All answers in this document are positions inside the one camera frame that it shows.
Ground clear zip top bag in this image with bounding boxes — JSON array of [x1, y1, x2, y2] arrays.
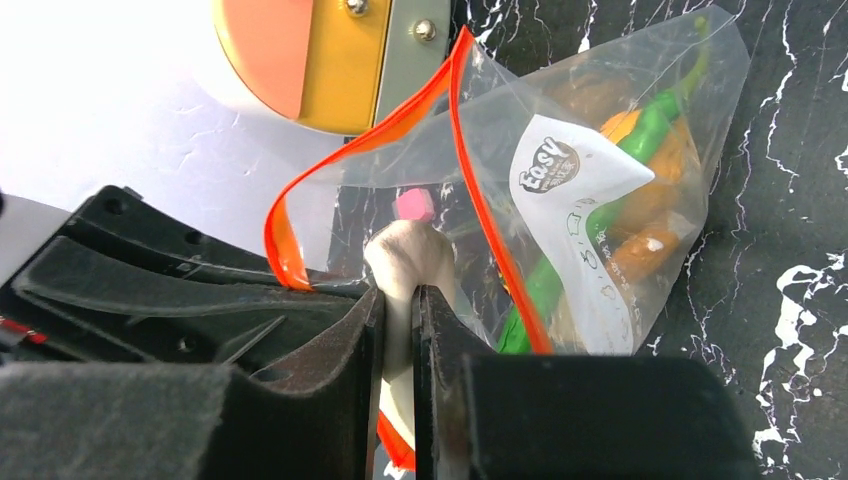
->
[[263, 5, 752, 473]]

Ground yellow crinkled food piece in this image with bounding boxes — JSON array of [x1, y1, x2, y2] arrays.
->
[[608, 118, 694, 282]]

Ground green chili pepper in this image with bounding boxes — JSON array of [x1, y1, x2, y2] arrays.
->
[[520, 16, 709, 354]]

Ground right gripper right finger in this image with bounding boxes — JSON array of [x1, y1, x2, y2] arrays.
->
[[412, 286, 761, 479]]

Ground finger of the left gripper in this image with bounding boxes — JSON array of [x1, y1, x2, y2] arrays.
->
[[1, 186, 363, 371]]

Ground dark red apple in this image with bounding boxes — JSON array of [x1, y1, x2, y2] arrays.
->
[[547, 73, 632, 127]]

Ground garlic bulb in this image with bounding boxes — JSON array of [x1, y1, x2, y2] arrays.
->
[[364, 220, 456, 449]]

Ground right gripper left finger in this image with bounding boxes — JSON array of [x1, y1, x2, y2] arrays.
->
[[1, 290, 385, 479]]

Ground white cylinder orange lid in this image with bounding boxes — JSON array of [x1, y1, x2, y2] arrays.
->
[[197, 1, 453, 136]]

